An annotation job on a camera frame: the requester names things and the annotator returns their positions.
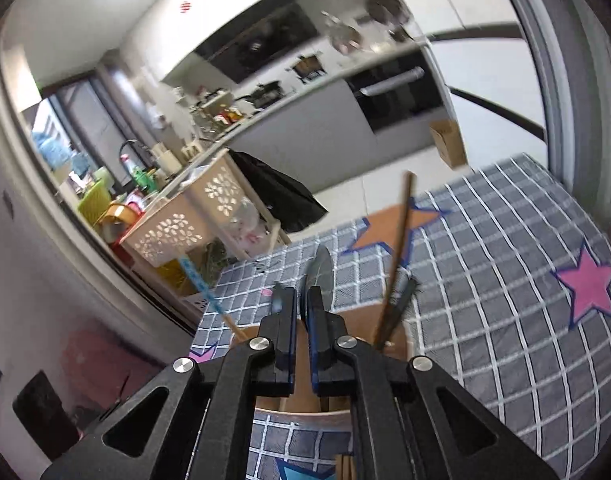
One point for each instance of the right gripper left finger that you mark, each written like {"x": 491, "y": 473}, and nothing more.
{"x": 262, "y": 367}

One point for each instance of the black built-in oven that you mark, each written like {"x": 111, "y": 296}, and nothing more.
{"x": 395, "y": 90}

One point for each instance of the pink utensil holder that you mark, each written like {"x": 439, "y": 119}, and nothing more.
{"x": 341, "y": 366}

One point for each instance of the grey checked tablecloth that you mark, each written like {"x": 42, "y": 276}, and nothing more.
{"x": 490, "y": 311}

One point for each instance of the beige flower storage rack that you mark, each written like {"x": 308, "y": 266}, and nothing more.
{"x": 214, "y": 217}

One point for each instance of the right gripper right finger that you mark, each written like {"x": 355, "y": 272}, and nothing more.
{"x": 342, "y": 365}

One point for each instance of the cardboard box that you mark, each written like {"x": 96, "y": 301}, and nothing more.
{"x": 449, "y": 142}

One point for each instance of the green plastic basket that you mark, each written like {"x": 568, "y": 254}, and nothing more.
{"x": 94, "y": 203}

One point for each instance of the black jacket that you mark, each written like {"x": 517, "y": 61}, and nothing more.
{"x": 290, "y": 202}

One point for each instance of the brown wooden chopstick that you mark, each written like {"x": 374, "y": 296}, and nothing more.
{"x": 397, "y": 252}

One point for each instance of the black kitchen faucet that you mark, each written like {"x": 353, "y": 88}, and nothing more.
{"x": 138, "y": 150}

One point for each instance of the black range hood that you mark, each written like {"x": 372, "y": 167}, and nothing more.
{"x": 259, "y": 35}

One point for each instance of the blue patterned chopstick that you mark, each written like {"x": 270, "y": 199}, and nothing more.
{"x": 196, "y": 279}

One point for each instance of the black spoon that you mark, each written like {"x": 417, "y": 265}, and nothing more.
{"x": 399, "y": 309}
{"x": 319, "y": 272}

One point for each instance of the black wok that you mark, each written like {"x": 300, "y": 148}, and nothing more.
{"x": 264, "y": 95}

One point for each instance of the bronze cooking pot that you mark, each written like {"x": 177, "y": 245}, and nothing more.
{"x": 308, "y": 68}

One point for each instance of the white refrigerator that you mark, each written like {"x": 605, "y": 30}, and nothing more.
{"x": 487, "y": 67}

